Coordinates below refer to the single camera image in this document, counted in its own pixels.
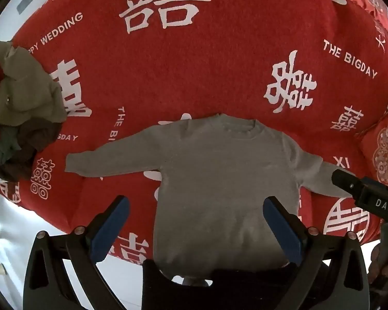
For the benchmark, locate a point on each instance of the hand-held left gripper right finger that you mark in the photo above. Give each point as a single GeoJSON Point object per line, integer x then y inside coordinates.
{"type": "Point", "coordinates": [283, 232]}

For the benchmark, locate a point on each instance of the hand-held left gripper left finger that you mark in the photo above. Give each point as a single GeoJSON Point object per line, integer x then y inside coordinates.
{"type": "Point", "coordinates": [111, 229]}

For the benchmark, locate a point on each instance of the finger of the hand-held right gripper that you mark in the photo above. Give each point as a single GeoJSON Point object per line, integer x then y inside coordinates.
{"type": "Point", "coordinates": [344, 180]}

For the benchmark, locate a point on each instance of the grey sweater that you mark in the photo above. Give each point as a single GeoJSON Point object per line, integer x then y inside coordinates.
{"type": "Point", "coordinates": [220, 174]}

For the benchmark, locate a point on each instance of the person's right hand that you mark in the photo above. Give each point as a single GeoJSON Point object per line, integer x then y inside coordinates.
{"type": "Point", "coordinates": [383, 263]}

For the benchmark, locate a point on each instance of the red embroidered pillow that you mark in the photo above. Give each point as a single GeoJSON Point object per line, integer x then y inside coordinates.
{"type": "Point", "coordinates": [384, 148]}

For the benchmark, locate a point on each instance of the dark brown garment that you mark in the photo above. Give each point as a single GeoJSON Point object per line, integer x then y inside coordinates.
{"type": "Point", "coordinates": [32, 142]}

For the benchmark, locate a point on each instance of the teal garment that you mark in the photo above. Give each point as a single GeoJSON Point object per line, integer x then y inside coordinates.
{"type": "Point", "coordinates": [3, 145]}

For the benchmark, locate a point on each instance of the olive green garment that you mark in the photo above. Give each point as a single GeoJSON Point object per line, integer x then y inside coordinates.
{"type": "Point", "coordinates": [26, 87]}

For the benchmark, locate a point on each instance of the red printed blanket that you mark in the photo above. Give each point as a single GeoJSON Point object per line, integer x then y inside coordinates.
{"type": "Point", "coordinates": [197, 64]}

